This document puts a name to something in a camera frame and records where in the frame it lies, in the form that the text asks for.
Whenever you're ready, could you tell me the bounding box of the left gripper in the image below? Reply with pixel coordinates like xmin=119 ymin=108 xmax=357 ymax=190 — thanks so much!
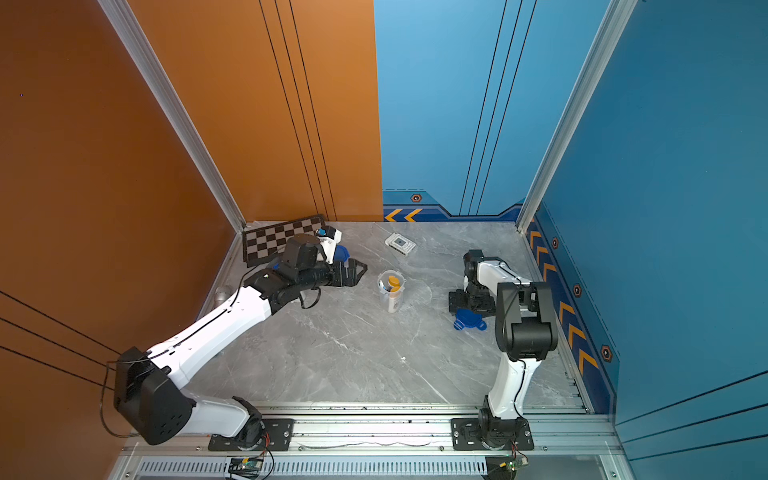
xmin=297 ymin=257 xmax=368 ymax=294

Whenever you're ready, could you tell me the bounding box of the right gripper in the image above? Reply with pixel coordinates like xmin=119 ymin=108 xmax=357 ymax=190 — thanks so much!
xmin=448 ymin=285 xmax=495 ymax=315

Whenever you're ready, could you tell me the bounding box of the blue lid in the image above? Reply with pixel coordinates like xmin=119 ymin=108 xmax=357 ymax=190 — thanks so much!
xmin=453 ymin=309 xmax=487 ymax=331

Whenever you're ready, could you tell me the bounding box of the clear cup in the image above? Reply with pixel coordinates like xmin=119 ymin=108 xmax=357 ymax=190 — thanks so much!
xmin=333 ymin=244 xmax=350 ymax=263
xmin=377 ymin=270 xmax=406 ymax=313

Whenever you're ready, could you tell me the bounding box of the white lotion bottle horizontal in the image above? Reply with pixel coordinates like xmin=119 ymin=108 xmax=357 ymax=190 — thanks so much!
xmin=387 ymin=275 xmax=402 ymax=293

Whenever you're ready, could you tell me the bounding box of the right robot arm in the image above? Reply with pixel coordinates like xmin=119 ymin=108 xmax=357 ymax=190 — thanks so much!
xmin=449 ymin=249 xmax=559 ymax=453

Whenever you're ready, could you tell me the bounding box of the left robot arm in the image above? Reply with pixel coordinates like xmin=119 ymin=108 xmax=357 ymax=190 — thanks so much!
xmin=113 ymin=227 xmax=368 ymax=450

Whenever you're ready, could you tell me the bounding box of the black white checkerboard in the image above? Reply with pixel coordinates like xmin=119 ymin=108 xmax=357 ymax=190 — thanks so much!
xmin=242 ymin=214 xmax=325 ymax=268

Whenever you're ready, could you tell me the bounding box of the silver metal cylinder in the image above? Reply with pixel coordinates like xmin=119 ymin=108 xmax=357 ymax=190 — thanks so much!
xmin=214 ymin=285 xmax=234 ymax=307

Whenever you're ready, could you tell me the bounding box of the right green circuit board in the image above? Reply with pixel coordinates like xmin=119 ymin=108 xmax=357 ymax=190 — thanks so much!
xmin=483 ymin=455 xmax=529 ymax=480

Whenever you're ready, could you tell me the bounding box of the green circuit board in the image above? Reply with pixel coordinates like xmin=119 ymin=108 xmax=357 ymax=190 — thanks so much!
xmin=227 ymin=457 xmax=266 ymax=479
xmin=483 ymin=455 xmax=529 ymax=480

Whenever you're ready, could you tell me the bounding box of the left green circuit board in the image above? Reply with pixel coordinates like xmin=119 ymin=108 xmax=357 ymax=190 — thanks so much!
xmin=227 ymin=457 xmax=266 ymax=479

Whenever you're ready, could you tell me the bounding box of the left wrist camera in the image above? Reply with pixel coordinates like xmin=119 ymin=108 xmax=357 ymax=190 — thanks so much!
xmin=316 ymin=226 xmax=342 ymax=264

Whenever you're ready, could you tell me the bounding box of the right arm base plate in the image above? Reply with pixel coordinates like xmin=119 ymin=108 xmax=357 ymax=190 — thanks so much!
xmin=450 ymin=417 xmax=535 ymax=452

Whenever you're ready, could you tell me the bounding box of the aluminium rail frame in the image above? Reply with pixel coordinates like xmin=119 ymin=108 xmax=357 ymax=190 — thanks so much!
xmin=110 ymin=402 xmax=634 ymax=479

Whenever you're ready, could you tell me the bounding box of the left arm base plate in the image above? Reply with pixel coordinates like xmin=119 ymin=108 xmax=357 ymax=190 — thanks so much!
xmin=208 ymin=418 xmax=295 ymax=452

